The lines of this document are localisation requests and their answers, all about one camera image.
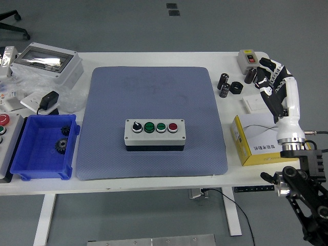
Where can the yellow white cardboard box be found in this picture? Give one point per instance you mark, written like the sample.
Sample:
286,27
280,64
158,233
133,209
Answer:
256,135

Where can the white table leg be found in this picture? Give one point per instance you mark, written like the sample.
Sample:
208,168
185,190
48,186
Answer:
43,220
233,220

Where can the small black gear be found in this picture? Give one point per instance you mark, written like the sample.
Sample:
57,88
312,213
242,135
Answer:
66,130

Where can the large black gear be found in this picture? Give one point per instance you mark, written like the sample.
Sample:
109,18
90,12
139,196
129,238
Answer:
61,146

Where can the blue plastic bin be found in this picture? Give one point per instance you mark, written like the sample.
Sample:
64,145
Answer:
38,159

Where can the clear plastic bag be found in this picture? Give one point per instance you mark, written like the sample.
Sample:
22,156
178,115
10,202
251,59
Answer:
73,100

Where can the black power adapter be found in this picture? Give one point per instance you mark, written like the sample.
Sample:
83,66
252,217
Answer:
50,98

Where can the black cylindrical capacitor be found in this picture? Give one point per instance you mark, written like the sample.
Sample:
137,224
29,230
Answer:
250,75
223,80
224,90

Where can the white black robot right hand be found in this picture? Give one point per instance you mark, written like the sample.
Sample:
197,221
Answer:
290,102

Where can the black office chair base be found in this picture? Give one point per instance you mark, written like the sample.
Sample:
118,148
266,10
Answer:
12,28

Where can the white boxy device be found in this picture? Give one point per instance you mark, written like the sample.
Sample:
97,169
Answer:
7,60

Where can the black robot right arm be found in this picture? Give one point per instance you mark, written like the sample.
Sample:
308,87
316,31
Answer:
307,184

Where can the black hex nut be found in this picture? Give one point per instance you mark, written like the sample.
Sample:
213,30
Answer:
235,87

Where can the grey emergency-stop control box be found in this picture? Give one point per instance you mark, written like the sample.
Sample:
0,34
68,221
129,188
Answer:
12,135

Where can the grey red-black push switch box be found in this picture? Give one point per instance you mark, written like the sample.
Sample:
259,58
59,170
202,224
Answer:
246,60

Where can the black table control panel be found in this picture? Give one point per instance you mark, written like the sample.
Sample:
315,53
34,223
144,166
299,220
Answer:
253,188

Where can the grey floor plate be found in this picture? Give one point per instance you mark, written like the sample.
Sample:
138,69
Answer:
171,5
174,12

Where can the white wall switch plate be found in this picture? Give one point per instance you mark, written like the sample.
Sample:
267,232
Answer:
253,102

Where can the blue-grey table mat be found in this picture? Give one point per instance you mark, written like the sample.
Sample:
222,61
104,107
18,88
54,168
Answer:
153,82

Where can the grey four-button control box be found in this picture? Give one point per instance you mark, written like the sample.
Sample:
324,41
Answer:
153,139

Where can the grey under-table bracket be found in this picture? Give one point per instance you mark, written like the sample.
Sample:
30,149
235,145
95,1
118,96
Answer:
196,194

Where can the white box with orange print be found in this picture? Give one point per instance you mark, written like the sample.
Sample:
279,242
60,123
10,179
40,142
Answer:
9,102

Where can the grey metal plate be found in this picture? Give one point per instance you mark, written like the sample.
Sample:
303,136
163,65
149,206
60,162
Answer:
153,241

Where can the grey enclosure with clear lid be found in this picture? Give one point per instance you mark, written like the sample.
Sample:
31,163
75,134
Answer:
69,74

